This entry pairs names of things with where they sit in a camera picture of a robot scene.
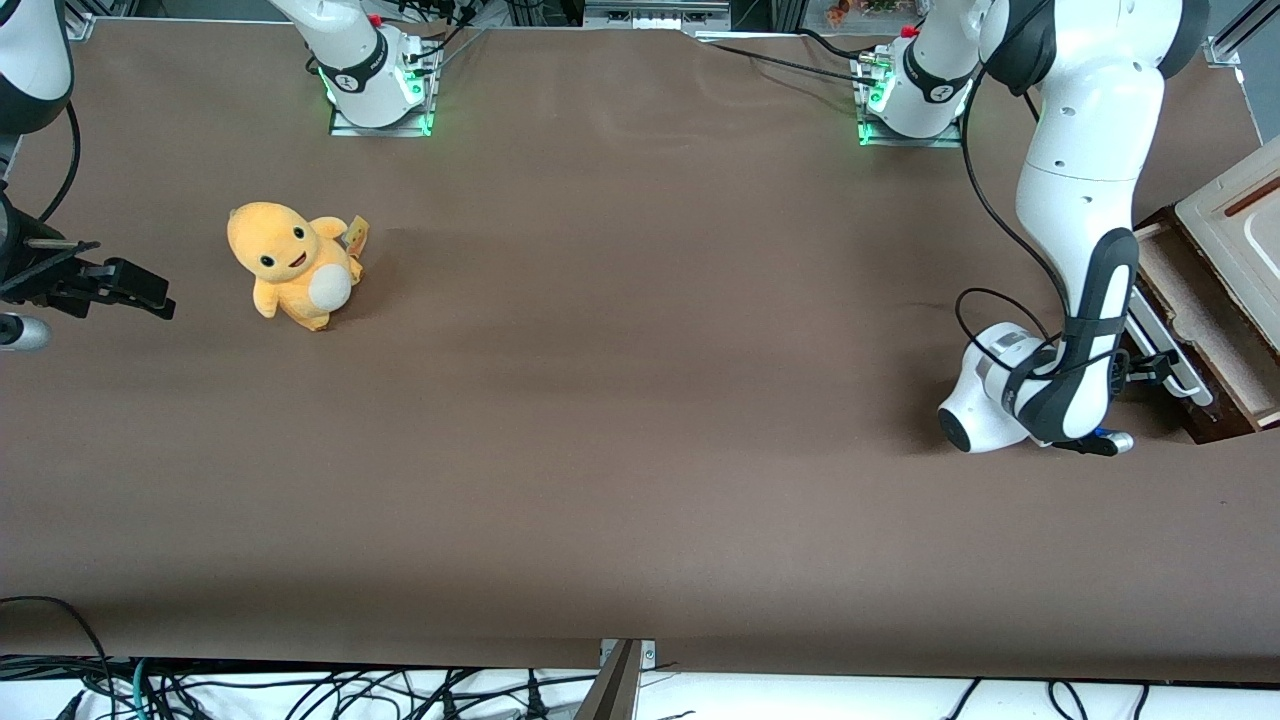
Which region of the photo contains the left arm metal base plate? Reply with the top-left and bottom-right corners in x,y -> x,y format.
856,55 -> 964,150

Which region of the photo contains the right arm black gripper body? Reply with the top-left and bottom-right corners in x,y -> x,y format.
0,190 -> 103,319

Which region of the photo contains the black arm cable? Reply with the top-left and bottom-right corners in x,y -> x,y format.
34,100 -> 83,227
953,30 -> 1081,377

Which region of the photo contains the curved black table cable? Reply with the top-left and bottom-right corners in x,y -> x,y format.
795,27 -> 886,66

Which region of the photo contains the dark wooden drawer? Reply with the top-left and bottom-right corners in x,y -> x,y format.
1112,205 -> 1280,443

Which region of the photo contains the aluminium frame profile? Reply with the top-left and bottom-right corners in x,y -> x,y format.
1203,0 -> 1280,71

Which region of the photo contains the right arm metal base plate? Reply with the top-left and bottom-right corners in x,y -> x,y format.
328,45 -> 438,139

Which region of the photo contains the white drawer handle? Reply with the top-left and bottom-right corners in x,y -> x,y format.
1124,288 -> 1217,408

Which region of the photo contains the brown table cover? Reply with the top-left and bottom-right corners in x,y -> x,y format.
0,17 -> 1280,687

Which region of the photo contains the metal bracket on table edge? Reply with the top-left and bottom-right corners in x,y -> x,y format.
573,637 -> 658,720

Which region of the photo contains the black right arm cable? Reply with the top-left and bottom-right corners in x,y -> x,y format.
34,100 -> 83,227

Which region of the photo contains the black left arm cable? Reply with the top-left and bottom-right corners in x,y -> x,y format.
953,30 -> 1081,377

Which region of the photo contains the tangle of black cables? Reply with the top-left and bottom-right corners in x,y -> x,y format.
0,655 -> 681,720

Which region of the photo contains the black looped floor cable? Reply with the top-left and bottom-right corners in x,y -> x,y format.
0,595 -> 115,693

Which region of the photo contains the long black table cable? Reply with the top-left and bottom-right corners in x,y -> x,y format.
698,40 -> 881,87

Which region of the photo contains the yellow plush toy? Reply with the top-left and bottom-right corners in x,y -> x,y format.
226,201 -> 370,333

